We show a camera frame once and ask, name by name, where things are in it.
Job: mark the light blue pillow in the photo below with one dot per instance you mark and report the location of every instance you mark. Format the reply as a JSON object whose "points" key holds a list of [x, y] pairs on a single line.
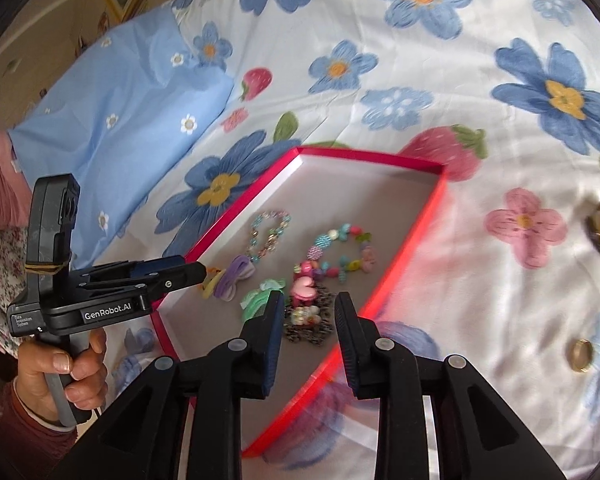
{"points": [[130, 110]]}

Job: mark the pastel flower hair clip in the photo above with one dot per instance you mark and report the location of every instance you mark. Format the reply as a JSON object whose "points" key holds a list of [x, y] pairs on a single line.
{"points": [[305, 316]]}

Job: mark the person's left forearm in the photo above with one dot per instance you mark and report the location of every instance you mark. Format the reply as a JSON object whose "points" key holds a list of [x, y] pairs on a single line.
{"points": [[20, 445]]}

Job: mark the red shallow box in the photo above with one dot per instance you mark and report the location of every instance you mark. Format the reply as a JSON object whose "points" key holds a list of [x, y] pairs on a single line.
{"points": [[380, 200]]}

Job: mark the person's left hand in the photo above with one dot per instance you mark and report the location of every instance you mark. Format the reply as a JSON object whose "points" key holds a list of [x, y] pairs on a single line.
{"points": [[35, 365]]}

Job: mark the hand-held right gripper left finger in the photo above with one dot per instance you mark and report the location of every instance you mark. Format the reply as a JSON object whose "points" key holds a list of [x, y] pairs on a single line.
{"points": [[275, 345]]}

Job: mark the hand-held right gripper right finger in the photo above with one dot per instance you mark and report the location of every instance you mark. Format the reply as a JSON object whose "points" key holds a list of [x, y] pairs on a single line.
{"points": [[347, 350]]}

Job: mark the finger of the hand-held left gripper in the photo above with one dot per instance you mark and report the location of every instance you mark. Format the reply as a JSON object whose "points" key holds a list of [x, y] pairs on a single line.
{"points": [[155, 262], [180, 276]]}

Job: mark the pink heart hair clip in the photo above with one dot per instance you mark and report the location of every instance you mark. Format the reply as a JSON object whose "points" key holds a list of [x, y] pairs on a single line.
{"points": [[304, 290]]}

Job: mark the floral printed bedsheet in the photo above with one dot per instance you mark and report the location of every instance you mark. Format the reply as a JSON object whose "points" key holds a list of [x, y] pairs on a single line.
{"points": [[480, 110]]}

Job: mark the tan rubber band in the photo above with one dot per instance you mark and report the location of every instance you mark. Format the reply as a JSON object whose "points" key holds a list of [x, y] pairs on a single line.
{"points": [[45, 266]]}

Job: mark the purple bow hair clip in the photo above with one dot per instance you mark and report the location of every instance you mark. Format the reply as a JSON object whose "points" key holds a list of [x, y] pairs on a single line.
{"points": [[235, 280]]}

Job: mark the person's floral garment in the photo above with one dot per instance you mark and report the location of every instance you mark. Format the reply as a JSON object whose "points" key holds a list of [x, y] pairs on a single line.
{"points": [[0, 280]]}

